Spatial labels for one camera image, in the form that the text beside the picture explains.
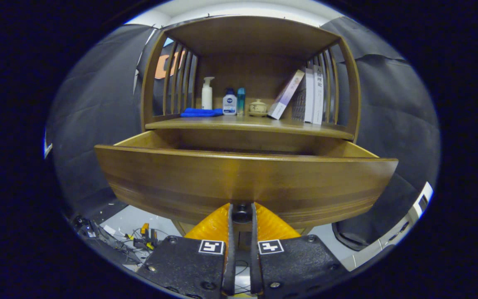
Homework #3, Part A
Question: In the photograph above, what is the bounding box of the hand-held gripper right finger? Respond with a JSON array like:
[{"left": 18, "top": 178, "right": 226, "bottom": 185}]
[{"left": 251, "top": 203, "right": 349, "bottom": 299}]

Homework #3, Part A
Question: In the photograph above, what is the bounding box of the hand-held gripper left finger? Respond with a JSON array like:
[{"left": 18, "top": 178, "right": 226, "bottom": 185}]
[{"left": 137, "top": 203, "right": 236, "bottom": 299}]

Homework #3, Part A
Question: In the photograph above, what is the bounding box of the wooden drawer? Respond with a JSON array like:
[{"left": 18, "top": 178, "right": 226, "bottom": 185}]
[{"left": 95, "top": 129, "right": 399, "bottom": 229}]

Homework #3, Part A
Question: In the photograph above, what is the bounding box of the wooden countertop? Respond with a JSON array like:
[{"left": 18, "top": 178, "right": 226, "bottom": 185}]
[{"left": 145, "top": 114, "right": 355, "bottom": 140}]

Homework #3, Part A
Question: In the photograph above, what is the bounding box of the wooden cabinet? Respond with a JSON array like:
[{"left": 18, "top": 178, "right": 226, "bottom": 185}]
[{"left": 141, "top": 16, "right": 362, "bottom": 245}]

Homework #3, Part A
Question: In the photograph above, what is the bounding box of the yellow black clamp tool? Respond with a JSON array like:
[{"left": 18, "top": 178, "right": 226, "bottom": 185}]
[{"left": 133, "top": 223, "right": 159, "bottom": 251}]

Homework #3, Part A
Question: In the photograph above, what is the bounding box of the black equipment pile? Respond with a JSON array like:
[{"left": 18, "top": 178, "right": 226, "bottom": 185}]
[{"left": 72, "top": 215, "right": 140, "bottom": 264}]

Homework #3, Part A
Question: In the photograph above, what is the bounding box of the blue folded cloth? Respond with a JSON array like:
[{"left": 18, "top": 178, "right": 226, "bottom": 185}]
[{"left": 180, "top": 108, "right": 224, "bottom": 118}]

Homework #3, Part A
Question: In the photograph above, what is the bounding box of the beige lidded teacup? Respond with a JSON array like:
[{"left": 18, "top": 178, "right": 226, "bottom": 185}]
[{"left": 249, "top": 99, "right": 268, "bottom": 117}]

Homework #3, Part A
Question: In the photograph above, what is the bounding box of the white lotion bottle blue cap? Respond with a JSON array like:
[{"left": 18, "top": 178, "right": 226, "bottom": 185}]
[{"left": 223, "top": 88, "right": 237, "bottom": 116}]

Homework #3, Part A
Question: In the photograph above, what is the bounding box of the grey patterned book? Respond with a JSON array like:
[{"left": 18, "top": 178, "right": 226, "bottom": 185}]
[{"left": 292, "top": 79, "right": 307, "bottom": 122}]

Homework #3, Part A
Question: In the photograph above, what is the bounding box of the white pump bottle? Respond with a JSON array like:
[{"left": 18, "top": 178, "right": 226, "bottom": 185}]
[{"left": 201, "top": 76, "right": 215, "bottom": 110}]

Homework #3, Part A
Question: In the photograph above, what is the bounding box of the purple white leaning book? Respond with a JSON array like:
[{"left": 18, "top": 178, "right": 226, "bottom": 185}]
[{"left": 267, "top": 69, "right": 305, "bottom": 120}]

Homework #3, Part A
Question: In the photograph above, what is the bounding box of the white appliance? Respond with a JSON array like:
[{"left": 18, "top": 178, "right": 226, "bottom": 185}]
[{"left": 341, "top": 181, "right": 434, "bottom": 272}]

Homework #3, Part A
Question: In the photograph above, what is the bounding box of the black cable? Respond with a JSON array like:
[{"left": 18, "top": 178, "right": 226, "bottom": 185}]
[{"left": 235, "top": 260, "right": 251, "bottom": 293}]

